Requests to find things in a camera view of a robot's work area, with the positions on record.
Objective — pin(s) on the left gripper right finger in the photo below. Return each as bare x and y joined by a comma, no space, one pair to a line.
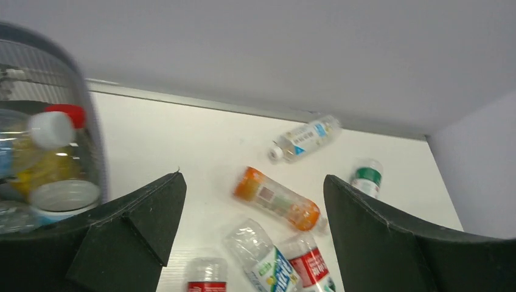
381,248

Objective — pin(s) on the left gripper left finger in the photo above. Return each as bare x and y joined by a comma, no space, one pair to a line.
122,245

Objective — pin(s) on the clear bottle red white label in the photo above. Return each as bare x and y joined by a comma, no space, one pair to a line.
304,255

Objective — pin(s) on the clear bottle green white label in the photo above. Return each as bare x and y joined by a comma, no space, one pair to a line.
367,176

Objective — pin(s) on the clear blue bottle purple label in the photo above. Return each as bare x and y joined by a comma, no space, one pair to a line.
21,217

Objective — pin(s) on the grey mesh waste bin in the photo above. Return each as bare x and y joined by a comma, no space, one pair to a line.
36,73

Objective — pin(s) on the clear bottle red teal label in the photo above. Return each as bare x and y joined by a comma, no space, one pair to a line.
207,274

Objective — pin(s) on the clear bottle blue green label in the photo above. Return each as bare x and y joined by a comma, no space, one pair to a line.
261,260

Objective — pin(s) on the clear bottle white blue label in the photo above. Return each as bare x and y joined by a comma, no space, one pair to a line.
304,140

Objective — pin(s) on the orange tinted bottle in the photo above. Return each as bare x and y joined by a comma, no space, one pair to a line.
261,191

